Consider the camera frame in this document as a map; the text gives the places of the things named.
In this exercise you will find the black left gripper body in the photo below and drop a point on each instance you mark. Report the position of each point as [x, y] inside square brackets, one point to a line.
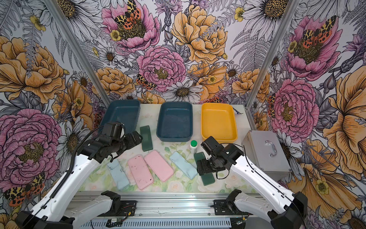
[122, 144]

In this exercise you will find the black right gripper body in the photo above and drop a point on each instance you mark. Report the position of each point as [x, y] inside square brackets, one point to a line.
[209, 166]

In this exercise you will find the dark green case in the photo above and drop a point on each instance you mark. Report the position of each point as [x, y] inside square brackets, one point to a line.
[147, 143]
[203, 169]

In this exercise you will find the dark teal tray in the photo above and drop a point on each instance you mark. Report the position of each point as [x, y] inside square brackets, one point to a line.
[123, 111]
[175, 122]

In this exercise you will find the light blue case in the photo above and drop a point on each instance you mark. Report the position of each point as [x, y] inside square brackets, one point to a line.
[118, 174]
[188, 169]

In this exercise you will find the yellow plastic tray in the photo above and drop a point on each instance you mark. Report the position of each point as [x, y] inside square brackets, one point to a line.
[218, 121]

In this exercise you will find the pink pencil case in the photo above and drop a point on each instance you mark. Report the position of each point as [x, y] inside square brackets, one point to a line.
[159, 165]
[140, 172]

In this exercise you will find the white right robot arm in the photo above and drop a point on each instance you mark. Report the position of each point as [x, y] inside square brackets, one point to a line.
[263, 183]

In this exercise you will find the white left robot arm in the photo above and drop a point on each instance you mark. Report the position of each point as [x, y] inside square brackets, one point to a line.
[79, 170]

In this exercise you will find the white bottle green cap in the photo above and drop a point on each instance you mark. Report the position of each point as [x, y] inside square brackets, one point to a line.
[193, 146]

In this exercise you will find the silver metal case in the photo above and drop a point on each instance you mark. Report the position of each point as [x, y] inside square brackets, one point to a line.
[264, 150]

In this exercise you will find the small circuit board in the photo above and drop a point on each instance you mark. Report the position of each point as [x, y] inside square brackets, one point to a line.
[115, 222]

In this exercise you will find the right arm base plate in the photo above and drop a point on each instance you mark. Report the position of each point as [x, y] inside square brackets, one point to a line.
[221, 208]

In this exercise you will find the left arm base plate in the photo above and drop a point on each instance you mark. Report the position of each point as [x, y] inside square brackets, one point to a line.
[126, 209]

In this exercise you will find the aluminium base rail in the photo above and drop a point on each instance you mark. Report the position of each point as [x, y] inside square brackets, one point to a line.
[188, 205]

